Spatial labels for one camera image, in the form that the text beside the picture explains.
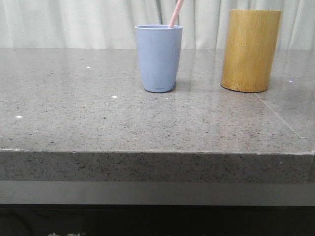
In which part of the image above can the white curtain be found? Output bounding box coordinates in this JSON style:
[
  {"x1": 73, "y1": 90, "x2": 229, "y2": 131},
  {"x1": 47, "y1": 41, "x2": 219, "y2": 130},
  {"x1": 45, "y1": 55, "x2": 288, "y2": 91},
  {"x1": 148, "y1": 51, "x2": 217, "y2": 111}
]
[{"x1": 0, "y1": 0, "x2": 315, "y2": 50}]

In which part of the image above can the bamboo cylindrical holder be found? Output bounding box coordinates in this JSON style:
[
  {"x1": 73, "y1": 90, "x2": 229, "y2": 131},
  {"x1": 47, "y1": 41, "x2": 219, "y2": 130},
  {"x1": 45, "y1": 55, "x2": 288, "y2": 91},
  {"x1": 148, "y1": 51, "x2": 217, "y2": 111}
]
[{"x1": 220, "y1": 9, "x2": 282, "y2": 93}]

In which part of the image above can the pink chopstick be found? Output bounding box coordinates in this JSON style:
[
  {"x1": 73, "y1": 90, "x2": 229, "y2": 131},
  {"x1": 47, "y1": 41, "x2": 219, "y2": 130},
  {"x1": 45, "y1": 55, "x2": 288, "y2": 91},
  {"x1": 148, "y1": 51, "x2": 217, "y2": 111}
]
[{"x1": 168, "y1": 0, "x2": 184, "y2": 29}]

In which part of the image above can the blue plastic cup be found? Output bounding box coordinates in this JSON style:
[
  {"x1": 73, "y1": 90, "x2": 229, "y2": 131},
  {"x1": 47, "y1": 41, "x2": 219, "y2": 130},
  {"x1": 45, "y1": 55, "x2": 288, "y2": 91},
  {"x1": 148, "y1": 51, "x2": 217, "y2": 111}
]
[{"x1": 135, "y1": 25, "x2": 183, "y2": 93}]

